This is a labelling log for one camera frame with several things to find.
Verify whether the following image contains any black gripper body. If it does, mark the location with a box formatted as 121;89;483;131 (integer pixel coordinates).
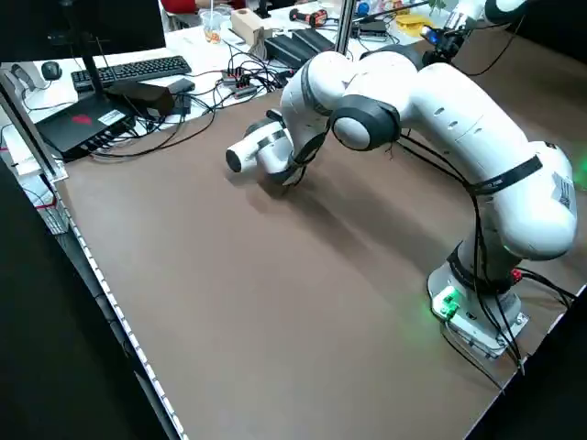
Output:
422;25;464;59

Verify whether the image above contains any yellow plastic case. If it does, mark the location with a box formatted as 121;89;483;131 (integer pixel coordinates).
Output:
393;12;437;38

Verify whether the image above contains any small black flat device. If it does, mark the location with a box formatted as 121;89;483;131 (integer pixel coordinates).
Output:
357;19;390;42

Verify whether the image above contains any black ribbed adapter box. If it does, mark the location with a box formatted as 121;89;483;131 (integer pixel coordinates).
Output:
264;34;317;70
291;27;337;55

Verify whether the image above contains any orange and black power tool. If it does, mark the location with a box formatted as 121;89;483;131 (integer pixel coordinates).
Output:
288;7;329;27

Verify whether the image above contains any usb hub with plugs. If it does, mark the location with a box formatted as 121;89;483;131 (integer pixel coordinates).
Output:
221;65;259;101

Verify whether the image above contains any clear plastic cup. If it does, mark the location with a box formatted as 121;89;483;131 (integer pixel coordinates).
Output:
200;9;225;46

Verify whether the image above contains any person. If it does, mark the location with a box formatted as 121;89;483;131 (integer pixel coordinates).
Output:
159;0;199;14

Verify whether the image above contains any black rectangular box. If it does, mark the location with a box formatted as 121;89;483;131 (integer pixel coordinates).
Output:
105;81;176;121

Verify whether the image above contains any black keyboard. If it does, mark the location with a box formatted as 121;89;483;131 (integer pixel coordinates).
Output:
70;55;194;94

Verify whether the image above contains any black computer monitor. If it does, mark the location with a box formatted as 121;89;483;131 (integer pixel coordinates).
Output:
0;0;167;105

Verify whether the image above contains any black computer with red logo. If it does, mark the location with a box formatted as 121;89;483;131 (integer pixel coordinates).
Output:
35;94;138;164

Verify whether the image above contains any white table edge strip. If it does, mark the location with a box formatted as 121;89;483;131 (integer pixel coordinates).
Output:
53;181;190;440

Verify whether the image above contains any aluminium profile post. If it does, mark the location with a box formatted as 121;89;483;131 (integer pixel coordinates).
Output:
334;0;358;55

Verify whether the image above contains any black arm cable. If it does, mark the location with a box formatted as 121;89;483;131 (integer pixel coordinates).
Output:
282;123;526;372

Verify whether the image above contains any black looping desk cable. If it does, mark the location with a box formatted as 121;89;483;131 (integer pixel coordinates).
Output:
89;68;230;160

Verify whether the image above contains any black base power cable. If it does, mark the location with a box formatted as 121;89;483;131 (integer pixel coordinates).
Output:
517;269;577;308

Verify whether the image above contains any aluminium frame post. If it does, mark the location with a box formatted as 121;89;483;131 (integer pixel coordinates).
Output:
0;71;69;181

